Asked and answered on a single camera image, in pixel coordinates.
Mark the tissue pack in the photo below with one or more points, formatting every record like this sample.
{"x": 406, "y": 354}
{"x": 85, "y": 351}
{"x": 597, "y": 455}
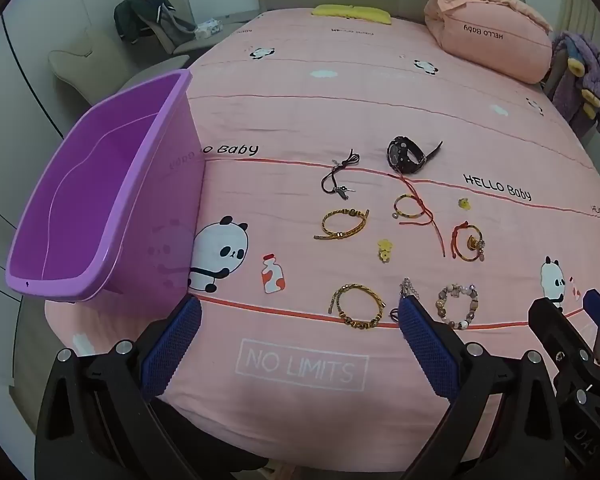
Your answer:
{"x": 208, "y": 27}

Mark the folded pink duvet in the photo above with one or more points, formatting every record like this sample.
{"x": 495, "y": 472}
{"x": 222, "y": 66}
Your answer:
{"x": 490, "y": 40}

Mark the beige curtain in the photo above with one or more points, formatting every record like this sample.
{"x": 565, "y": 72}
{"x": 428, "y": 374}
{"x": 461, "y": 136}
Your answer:
{"x": 582, "y": 12}

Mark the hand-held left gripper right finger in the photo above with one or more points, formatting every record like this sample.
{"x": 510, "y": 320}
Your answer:
{"x": 427, "y": 345}

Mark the beige chair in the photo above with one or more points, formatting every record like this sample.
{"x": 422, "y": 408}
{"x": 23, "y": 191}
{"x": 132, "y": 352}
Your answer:
{"x": 190, "y": 46}
{"x": 90, "y": 65}

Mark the purple plastic tub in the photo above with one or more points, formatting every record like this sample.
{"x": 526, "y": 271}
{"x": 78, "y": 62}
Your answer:
{"x": 90, "y": 210}

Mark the pink printed bed sheet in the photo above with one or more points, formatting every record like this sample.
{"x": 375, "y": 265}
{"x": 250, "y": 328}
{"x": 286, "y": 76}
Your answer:
{"x": 290, "y": 110}

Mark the dark green jacket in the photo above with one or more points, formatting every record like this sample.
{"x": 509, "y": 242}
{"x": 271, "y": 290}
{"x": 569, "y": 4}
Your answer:
{"x": 140, "y": 15}

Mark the black wrist watch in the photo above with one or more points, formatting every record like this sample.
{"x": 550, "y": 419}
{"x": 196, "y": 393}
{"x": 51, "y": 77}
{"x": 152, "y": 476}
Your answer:
{"x": 399, "y": 154}

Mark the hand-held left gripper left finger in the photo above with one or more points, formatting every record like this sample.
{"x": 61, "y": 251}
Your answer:
{"x": 172, "y": 345}

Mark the white wardrobe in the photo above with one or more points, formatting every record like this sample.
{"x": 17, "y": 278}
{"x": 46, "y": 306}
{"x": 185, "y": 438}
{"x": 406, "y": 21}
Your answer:
{"x": 10, "y": 125}

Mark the yellow bear charm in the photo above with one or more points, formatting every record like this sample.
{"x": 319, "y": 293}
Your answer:
{"x": 385, "y": 246}

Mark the purple plush robe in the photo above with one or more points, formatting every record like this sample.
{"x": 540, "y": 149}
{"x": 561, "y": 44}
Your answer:
{"x": 590, "y": 70}

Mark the yellow pillow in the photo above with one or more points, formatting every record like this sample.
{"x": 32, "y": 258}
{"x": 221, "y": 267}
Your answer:
{"x": 350, "y": 12}

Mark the small yellow charm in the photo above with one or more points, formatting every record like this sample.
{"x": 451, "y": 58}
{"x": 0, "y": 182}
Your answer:
{"x": 463, "y": 203}

